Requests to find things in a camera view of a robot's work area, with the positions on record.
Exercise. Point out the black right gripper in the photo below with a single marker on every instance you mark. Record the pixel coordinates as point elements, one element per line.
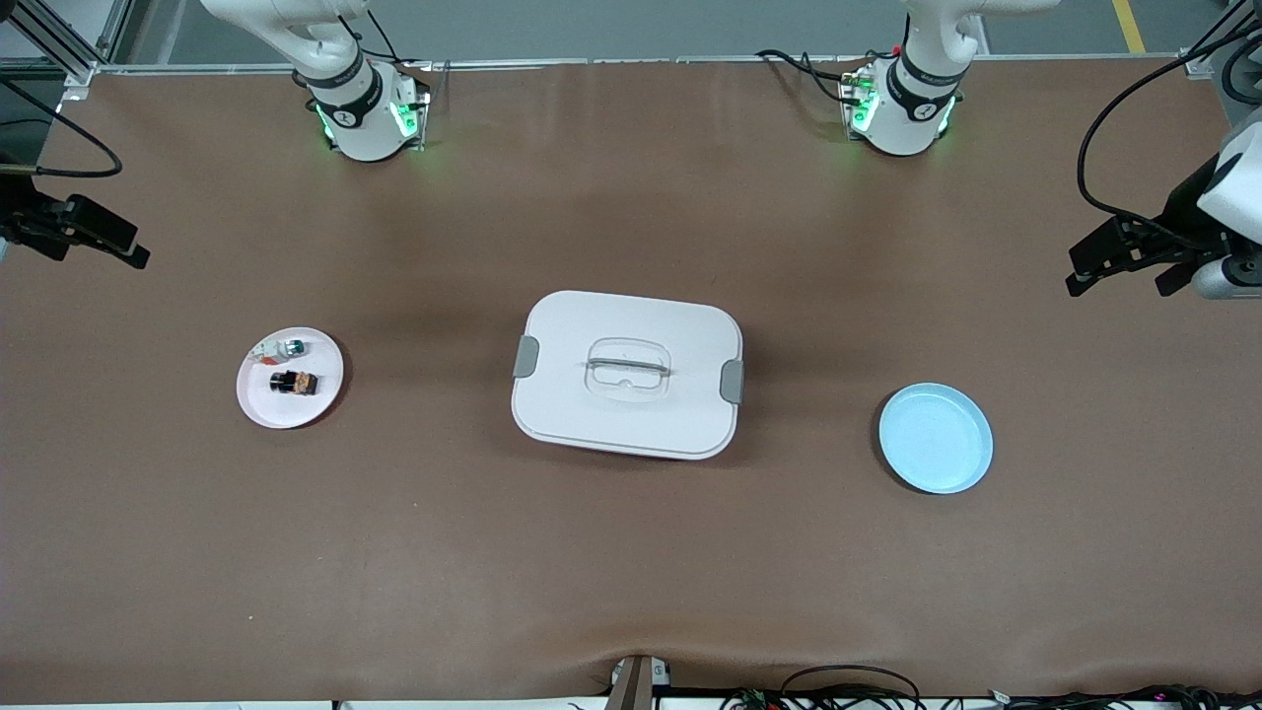
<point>22,219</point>

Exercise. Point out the green and white switch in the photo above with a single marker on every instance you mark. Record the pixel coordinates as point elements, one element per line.
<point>281,349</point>

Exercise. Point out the aluminium frame post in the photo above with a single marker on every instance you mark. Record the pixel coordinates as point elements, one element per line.
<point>1208,44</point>
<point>59,44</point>

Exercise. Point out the light blue round plate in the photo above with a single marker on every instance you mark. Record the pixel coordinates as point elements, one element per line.
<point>935,439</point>

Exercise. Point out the brown mounting bar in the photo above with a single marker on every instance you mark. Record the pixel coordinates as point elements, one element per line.
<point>631,685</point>

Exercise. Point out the white lidded box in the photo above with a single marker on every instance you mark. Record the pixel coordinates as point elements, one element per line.
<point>631,414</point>

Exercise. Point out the orange and black switch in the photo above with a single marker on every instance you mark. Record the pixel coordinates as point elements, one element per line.
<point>294,383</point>

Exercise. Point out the pink round plate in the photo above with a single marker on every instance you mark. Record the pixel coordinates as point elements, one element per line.
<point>286,406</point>

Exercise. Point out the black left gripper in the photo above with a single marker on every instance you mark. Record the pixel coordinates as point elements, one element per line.
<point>1179,213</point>

